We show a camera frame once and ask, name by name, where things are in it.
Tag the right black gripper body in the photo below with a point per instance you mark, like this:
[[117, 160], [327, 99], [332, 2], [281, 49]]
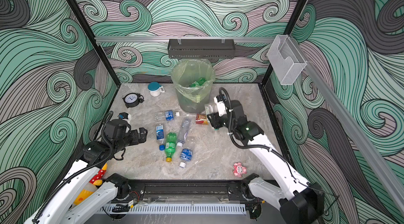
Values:
[[220, 121]]

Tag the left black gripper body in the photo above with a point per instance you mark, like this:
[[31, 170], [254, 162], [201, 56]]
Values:
[[134, 138]]

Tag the clear bottle green neck band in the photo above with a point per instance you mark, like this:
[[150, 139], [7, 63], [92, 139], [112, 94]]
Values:
[[211, 108]]

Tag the red yellow tea bottle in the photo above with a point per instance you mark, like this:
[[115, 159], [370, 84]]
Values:
[[201, 119]]

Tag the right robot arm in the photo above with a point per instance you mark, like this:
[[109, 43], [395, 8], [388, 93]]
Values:
[[298, 200]]

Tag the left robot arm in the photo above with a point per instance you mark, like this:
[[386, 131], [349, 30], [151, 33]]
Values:
[[59, 208]]

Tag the mesh bin with green bag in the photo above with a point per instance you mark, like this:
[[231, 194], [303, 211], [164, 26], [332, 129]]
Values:
[[193, 80]]

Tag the clear bottle blue scenic label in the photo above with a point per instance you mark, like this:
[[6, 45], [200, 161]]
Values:
[[160, 137]]

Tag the tall clear bottle white cap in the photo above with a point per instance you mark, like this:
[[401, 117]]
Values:
[[183, 132]]

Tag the green soda bottle yellow cap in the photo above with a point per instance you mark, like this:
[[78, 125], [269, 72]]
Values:
[[170, 147]]

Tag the black round alarm clock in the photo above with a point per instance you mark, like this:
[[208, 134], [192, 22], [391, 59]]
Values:
[[133, 99]]

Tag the clear bottle blue label white cap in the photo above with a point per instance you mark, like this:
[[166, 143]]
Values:
[[167, 115]]

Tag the small clear bottle blue label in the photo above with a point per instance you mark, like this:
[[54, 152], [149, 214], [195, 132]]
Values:
[[187, 153]]

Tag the pink flower toy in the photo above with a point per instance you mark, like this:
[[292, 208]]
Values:
[[239, 169]]

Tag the white mug with teal lid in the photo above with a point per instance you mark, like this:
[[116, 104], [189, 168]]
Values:
[[155, 89]]

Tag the yellow chick plush toy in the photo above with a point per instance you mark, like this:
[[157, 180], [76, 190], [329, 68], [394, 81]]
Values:
[[91, 186]]

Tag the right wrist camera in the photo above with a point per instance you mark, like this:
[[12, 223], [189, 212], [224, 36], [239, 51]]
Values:
[[220, 102]]

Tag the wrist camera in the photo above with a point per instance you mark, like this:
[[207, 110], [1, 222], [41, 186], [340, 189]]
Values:
[[125, 116], [220, 102]]

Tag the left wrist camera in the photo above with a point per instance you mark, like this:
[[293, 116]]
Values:
[[125, 116]]

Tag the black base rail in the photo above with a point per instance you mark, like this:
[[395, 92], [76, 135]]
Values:
[[233, 190]]

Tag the black wall shelf tray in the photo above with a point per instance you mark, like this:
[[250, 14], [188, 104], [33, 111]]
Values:
[[209, 49]]

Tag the white cable duct strip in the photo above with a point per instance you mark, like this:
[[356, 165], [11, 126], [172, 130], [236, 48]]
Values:
[[165, 209]]

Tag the clear acrylic wall holder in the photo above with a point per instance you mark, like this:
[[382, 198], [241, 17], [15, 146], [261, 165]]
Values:
[[287, 59]]

